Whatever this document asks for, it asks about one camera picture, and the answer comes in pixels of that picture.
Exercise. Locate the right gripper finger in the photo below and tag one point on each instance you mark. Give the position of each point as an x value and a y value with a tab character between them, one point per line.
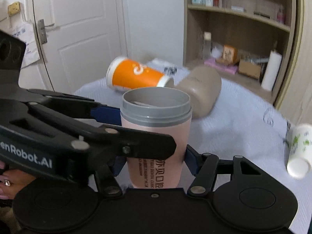
204	168

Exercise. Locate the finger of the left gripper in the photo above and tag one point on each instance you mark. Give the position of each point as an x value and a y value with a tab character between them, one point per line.
137	143
107	115

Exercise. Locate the pink tumbler cup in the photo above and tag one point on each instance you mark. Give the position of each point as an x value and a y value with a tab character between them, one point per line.
161	119

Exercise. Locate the orange paper cup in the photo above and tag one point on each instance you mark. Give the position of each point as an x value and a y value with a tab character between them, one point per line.
124	74

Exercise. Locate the taupe tumbler cup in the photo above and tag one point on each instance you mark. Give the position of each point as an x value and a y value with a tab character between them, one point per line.
203	84

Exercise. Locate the white floral paper cup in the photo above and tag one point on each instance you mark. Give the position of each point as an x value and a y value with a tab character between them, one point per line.
299	161

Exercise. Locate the person left hand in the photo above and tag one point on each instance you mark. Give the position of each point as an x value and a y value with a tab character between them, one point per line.
13	181

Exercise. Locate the white patterned tablecloth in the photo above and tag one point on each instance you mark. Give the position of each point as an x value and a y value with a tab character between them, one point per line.
240	123

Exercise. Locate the tissue pack stack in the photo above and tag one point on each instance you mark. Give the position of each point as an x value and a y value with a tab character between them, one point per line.
168	68

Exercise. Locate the white door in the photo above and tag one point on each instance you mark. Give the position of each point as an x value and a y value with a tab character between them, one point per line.
77	40

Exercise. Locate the pink flat box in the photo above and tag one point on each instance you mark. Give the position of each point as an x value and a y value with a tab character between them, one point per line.
211	62

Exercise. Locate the small cardboard box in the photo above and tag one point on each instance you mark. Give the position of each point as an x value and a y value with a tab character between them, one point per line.
249	69

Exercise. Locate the clear bottle beige cap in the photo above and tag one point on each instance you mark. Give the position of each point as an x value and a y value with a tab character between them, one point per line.
207	45

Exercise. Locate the floral orange box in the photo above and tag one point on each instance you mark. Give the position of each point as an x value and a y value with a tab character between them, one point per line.
229	53

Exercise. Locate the white paper towel roll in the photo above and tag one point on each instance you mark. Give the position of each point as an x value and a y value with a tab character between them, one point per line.
271	71

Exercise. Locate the wooden shelf unit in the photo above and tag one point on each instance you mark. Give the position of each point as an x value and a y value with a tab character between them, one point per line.
250	26

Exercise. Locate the pink small bottle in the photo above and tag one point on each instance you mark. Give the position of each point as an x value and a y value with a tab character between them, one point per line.
281	15

